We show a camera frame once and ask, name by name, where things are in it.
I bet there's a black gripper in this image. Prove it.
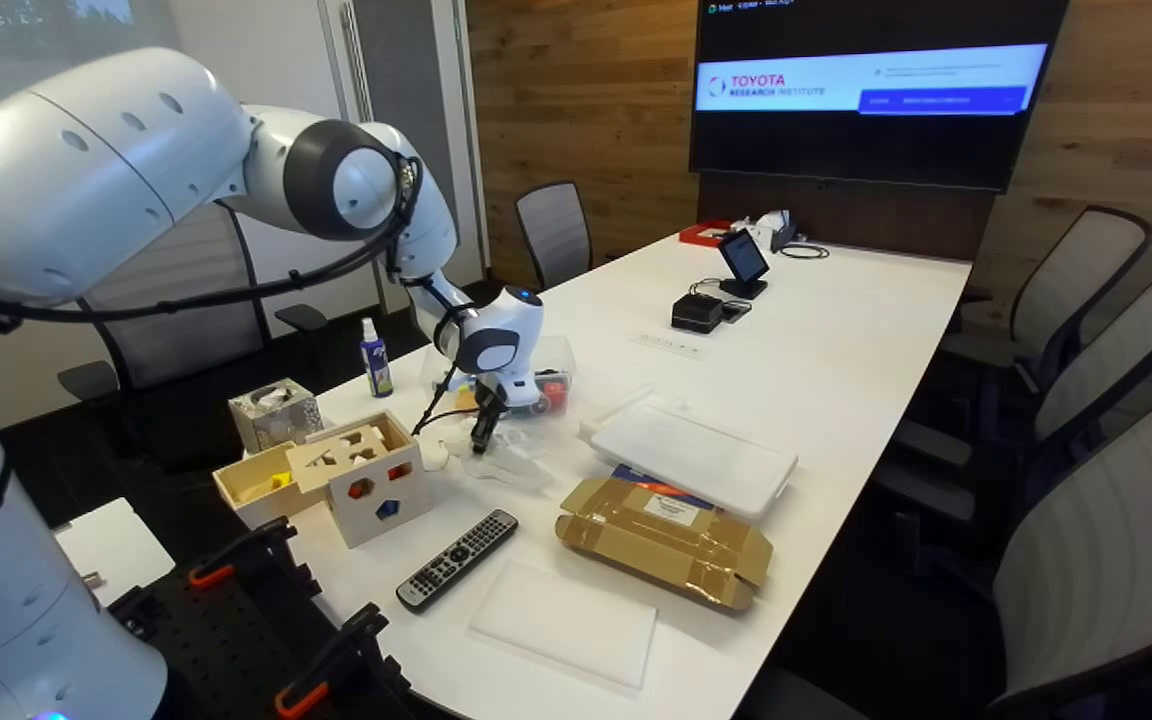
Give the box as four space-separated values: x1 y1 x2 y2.
473 380 508 437

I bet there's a black remote control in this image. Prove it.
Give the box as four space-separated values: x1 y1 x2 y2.
394 506 519 611

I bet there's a brown cardboard box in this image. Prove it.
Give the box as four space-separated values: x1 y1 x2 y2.
554 474 773 611

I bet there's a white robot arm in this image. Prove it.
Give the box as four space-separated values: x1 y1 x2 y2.
0 48 542 720

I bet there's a black clamp orange tip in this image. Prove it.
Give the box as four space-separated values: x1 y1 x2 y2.
186 517 297 586

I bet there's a flat white sheet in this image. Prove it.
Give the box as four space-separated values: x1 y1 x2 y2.
473 566 655 687

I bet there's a small black box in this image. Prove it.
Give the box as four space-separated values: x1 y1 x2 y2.
671 290 722 330

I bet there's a grey office chair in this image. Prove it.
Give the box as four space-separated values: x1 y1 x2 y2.
993 413 1152 720
1033 284 1152 447
1007 208 1152 358

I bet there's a clear bin of blocks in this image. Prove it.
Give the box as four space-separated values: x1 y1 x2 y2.
448 335 576 413

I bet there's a grey office chair near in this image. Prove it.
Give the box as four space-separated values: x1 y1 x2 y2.
993 413 1152 720

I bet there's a grey chair left side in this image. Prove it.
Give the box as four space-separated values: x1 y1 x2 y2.
517 181 592 289

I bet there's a wall mounted tv screen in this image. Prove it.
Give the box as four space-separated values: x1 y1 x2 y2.
686 0 1068 192

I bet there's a black tablet stand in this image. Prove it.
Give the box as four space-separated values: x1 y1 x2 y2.
718 230 766 299

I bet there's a red tray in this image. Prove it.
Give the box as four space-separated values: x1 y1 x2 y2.
679 225 726 247

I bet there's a grey office chair middle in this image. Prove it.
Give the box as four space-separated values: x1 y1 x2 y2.
1033 284 1152 447

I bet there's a blue spray bottle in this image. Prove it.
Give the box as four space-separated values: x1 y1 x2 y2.
358 317 390 396

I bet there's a grey office chair far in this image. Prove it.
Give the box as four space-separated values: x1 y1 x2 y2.
1007 208 1152 358

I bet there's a wooden shape sorter box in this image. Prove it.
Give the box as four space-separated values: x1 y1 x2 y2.
210 413 436 548

